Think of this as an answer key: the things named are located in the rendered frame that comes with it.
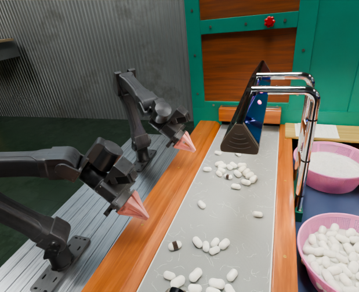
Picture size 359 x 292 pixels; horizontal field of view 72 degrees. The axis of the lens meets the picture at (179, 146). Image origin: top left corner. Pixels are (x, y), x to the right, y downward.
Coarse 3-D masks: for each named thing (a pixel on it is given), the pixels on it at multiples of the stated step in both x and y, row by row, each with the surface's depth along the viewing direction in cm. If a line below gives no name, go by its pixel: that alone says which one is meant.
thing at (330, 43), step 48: (192, 0) 113; (240, 0) 107; (288, 0) 101; (336, 0) 96; (192, 48) 123; (240, 48) 117; (288, 48) 110; (336, 48) 103; (192, 96) 136; (240, 96) 128; (288, 96) 119; (336, 96) 112
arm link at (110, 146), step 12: (96, 144) 59; (108, 144) 62; (84, 156) 64; (96, 156) 61; (108, 156) 60; (120, 156) 62; (60, 168) 58; (72, 168) 59; (108, 168) 62; (72, 180) 60
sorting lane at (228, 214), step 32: (224, 128) 134; (224, 160) 106; (256, 160) 104; (192, 192) 90; (224, 192) 88; (256, 192) 86; (192, 224) 77; (224, 224) 75; (256, 224) 74; (160, 256) 68; (192, 256) 67; (224, 256) 66; (256, 256) 65; (160, 288) 60; (256, 288) 58
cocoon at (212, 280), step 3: (210, 279) 59; (213, 279) 58; (216, 279) 58; (219, 279) 58; (222, 279) 59; (210, 282) 58; (213, 282) 58; (216, 282) 58; (219, 282) 58; (222, 282) 58; (210, 285) 58; (213, 285) 58; (216, 285) 57; (219, 285) 57; (222, 285) 57; (216, 288) 58; (219, 288) 57; (222, 288) 57
